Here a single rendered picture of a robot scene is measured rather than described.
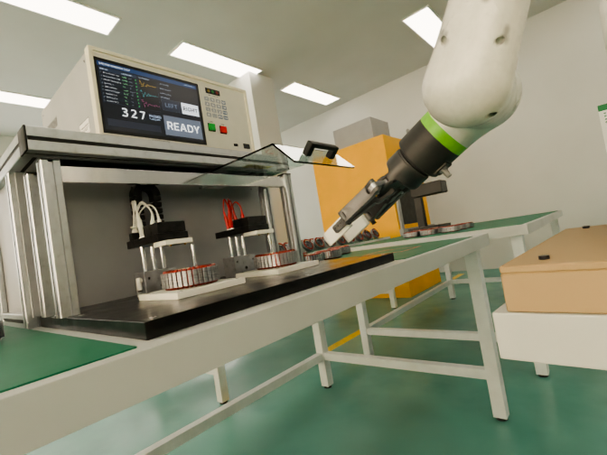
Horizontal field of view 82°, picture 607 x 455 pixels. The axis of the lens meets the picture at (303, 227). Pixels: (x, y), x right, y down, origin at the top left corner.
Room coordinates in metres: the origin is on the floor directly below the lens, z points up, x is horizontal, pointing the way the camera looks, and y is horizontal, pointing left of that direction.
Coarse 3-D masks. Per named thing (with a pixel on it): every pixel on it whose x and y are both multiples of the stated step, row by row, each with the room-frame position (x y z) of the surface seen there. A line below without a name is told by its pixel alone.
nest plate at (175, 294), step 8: (224, 280) 0.71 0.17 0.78; (232, 280) 0.69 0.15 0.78; (240, 280) 0.70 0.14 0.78; (184, 288) 0.67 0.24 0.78; (192, 288) 0.64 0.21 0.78; (200, 288) 0.63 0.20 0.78; (208, 288) 0.65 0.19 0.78; (216, 288) 0.66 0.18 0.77; (144, 296) 0.68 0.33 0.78; (152, 296) 0.66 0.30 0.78; (160, 296) 0.64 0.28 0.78; (168, 296) 0.62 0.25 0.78; (176, 296) 0.60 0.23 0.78; (184, 296) 0.61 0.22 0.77
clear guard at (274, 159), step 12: (276, 144) 0.79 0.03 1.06; (252, 156) 0.86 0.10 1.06; (264, 156) 0.87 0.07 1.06; (276, 156) 0.89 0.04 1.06; (288, 156) 0.76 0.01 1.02; (300, 156) 0.79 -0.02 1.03; (312, 156) 0.84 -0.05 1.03; (324, 156) 0.89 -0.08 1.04; (336, 156) 0.94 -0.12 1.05; (216, 168) 0.93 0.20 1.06; (228, 168) 0.93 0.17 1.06; (240, 168) 0.96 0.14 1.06; (252, 168) 0.98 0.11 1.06; (264, 168) 1.00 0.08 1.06; (276, 168) 1.03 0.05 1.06; (288, 168) 1.05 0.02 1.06
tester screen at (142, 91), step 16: (112, 64) 0.76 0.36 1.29; (112, 80) 0.76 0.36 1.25; (128, 80) 0.79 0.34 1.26; (144, 80) 0.81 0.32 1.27; (160, 80) 0.85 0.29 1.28; (112, 96) 0.75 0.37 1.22; (128, 96) 0.78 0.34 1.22; (144, 96) 0.81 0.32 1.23; (160, 96) 0.84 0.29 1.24; (176, 96) 0.87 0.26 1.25; (192, 96) 0.91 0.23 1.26; (112, 112) 0.75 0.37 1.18; (160, 112) 0.84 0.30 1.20; (112, 128) 0.75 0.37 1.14; (128, 128) 0.77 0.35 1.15
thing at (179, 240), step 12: (144, 228) 0.75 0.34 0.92; (156, 228) 0.71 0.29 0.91; (168, 228) 0.73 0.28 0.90; (180, 228) 0.75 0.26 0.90; (144, 240) 0.75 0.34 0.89; (156, 240) 0.71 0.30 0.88; (168, 240) 0.70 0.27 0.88; (180, 240) 0.72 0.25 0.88; (144, 252) 0.78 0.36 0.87; (144, 264) 0.78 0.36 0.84
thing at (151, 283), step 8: (144, 272) 0.76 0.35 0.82; (152, 272) 0.77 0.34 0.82; (160, 272) 0.78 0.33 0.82; (144, 280) 0.76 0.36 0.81; (152, 280) 0.77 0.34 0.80; (160, 280) 0.78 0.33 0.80; (136, 288) 0.78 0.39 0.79; (144, 288) 0.76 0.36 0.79; (152, 288) 0.77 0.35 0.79; (160, 288) 0.78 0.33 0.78
